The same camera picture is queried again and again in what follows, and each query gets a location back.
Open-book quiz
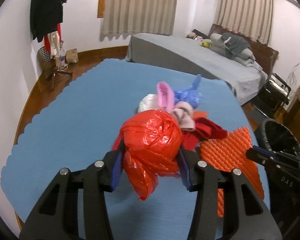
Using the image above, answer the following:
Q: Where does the white crumpled paper ball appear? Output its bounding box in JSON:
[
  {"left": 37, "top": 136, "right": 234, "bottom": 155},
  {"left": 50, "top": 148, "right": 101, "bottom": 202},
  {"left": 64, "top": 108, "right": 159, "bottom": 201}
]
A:
[{"left": 137, "top": 94, "right": 162, "bottom": 113}]

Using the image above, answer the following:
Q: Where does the bed with grey sheet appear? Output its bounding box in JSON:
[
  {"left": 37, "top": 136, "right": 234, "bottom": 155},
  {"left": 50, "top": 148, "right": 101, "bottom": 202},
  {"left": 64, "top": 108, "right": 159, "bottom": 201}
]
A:
[{"left": 126, "top": 33, "right": 268, "bottom": 105}]

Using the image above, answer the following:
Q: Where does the brown paper bag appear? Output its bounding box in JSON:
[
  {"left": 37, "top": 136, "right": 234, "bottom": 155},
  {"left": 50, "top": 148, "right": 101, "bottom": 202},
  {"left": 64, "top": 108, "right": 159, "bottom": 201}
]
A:
[{"left": 65, "top": 49, "right": 79, "bottom": 64}]

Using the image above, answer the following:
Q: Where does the black folding chair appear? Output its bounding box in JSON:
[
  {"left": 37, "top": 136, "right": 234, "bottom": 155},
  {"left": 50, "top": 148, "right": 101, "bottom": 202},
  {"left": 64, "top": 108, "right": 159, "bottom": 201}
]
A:
[{"left": 255, "top": 72, "right": 292, "bottom": 113}]

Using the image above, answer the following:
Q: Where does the orange foam mesh sheet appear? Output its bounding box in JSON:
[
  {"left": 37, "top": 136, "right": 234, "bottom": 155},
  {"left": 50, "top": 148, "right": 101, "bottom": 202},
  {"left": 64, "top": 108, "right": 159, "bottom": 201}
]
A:
[{"left": 192, "top": 110, "right": 265, "bottom": 218}]

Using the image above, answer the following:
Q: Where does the pink cloth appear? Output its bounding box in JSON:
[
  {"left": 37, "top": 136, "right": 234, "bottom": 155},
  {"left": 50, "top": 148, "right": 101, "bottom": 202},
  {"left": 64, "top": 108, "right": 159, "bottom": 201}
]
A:
[{"left": 157, "top": 81, "right": 176, "bottom": 112}]

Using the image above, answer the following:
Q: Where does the pink doll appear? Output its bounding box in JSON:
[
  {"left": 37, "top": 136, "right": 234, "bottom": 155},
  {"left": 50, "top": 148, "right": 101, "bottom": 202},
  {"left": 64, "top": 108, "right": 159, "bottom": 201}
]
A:
[{"left": 187, "top": 32, "right": 203, "bottom": 41}]

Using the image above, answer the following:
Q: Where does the dark grey blanket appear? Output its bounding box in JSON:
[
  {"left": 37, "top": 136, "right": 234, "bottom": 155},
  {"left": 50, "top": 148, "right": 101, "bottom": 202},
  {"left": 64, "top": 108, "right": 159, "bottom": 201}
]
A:
[{"left": 221, "top": 33, "right": 250, "bottom": 55}]

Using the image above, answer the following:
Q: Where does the black-lined trash bin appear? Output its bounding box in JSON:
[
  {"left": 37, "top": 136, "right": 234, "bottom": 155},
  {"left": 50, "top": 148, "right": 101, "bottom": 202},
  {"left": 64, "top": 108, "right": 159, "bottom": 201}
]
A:
[{"left": 255, "top": 118, "right": 300, "bottom": 160}]

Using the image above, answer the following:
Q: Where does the blue plastic bag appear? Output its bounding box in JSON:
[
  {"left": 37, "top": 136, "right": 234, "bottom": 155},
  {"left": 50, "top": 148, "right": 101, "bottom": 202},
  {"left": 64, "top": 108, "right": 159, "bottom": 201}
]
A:
[{"left": 174, "top": 74, "right": 203, "bottom": 109}]

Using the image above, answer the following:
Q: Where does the black pillow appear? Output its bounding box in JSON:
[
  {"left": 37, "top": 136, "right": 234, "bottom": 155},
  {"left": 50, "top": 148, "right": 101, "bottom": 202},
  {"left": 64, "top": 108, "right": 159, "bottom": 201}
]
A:
[{"left": 191, "top": 29, "right": 208, "bottom": 39}]

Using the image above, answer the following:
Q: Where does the red cloth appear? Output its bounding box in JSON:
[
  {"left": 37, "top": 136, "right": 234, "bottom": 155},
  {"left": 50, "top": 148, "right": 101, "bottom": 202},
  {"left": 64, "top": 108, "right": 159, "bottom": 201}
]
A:
[{"left": 181, "top": 116, "right": 228, "bottom": 152}]

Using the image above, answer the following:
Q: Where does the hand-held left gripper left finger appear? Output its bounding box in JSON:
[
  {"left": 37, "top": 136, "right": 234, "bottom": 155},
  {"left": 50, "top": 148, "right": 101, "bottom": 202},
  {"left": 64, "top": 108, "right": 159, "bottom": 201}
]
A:
[{"left": 19, "top": 140, "right": 124, "bottom": 240}]

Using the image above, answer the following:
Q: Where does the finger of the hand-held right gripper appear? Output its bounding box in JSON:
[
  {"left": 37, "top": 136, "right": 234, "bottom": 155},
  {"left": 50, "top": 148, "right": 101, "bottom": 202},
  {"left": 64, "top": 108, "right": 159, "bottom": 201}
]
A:
[
  {"left": 246, "top": 148, "right": 278, "bottom": 168},
  {"left": 252, "top": 146, "right": 300, "bottom": 161}
]

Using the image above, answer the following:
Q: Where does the light grey folded quilt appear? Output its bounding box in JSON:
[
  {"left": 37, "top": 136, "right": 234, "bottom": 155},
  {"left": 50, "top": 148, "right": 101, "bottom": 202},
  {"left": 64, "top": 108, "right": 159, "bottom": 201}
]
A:
[{"left": 234, "top": 47, "right": 262, "bottom": 72}]

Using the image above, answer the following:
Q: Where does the beige pink sock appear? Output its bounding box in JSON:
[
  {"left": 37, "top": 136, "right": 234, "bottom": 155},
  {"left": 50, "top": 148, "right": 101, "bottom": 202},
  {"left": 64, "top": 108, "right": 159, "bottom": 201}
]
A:
[{"left": 170, "top": 102, "right": 196, "bottom": 132}]

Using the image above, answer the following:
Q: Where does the white wall cable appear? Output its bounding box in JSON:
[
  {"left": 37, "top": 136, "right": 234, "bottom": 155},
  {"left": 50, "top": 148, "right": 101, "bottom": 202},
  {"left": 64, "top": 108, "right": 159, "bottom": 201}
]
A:
[{"left": 287, "top": 30, "right": 300, "bottom": 85}]

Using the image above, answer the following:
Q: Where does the white patterned garment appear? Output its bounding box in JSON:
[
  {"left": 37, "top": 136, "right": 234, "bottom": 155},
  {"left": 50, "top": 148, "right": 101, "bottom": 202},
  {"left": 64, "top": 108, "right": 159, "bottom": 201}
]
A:
[{"left": 49, "top": 31, "right": 62, "bottom": 57}]

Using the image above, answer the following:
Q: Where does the blue scalloped mat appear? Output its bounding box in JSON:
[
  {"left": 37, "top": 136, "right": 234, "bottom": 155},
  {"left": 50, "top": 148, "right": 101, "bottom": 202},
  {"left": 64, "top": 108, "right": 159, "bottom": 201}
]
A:
[{"left": 1, "top": 58, "right": 270, "bottom": 240}]

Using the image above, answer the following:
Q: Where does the grey pillow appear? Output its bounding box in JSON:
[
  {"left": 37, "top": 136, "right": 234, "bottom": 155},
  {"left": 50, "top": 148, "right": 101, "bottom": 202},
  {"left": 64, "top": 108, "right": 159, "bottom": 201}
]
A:
[{"left": 210, "top": 34, "right": 230, "bottom": 53}]

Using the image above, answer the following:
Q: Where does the red garment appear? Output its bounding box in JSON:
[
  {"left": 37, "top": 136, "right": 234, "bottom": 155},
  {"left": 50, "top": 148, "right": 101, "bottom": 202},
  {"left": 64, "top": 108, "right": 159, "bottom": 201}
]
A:
[{"left": 44, "top": 22, "right": 64, "bottom": 53}]

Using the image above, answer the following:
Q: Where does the narrow beige striped curtain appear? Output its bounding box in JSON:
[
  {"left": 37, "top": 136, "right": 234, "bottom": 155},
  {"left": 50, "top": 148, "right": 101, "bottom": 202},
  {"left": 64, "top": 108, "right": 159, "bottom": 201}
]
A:
[{"left": 214, "top": 0, "right": 275, "bottom": 47}]

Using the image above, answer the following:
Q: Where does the checkered bag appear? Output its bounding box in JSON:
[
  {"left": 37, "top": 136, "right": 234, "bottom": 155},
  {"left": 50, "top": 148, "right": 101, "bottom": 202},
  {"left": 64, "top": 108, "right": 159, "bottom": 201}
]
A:
[{"left": 37, "top": 41, "right": 65, "bottom": 72}]

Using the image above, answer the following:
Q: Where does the red plastic bag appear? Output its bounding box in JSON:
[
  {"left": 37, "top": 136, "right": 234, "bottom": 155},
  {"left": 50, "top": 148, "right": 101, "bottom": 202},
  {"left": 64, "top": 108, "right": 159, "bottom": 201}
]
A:
[{"left": 119, "top": 109, "right": 183, "bottom": 201}]

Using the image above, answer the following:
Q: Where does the black coat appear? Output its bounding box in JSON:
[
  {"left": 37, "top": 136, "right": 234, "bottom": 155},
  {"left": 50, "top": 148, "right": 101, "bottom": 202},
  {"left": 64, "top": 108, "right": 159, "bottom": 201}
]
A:
[{"left": 30, "top": 0, "right": 65, "bottom": 43}]

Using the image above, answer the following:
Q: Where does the pile of grey pillows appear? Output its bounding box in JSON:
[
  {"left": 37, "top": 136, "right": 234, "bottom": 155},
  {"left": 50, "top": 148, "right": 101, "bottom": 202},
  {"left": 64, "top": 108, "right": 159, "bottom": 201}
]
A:
[{"left": 208, "top": 24, "right": 279, "bottom": 74}]

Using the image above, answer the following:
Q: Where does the wide beige striped curtain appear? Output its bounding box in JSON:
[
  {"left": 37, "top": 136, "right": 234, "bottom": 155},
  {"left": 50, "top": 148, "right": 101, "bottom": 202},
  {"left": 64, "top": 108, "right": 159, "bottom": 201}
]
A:
[{"left": 100, "top": 0, "right": 180, "bottom": 37}]

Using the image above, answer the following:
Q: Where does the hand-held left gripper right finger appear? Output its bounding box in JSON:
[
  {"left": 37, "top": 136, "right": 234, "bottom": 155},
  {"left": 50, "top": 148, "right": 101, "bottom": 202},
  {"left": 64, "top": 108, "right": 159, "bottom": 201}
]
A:
[{"left": 177, "top": 147, "right": 282, "bottom": 240}]

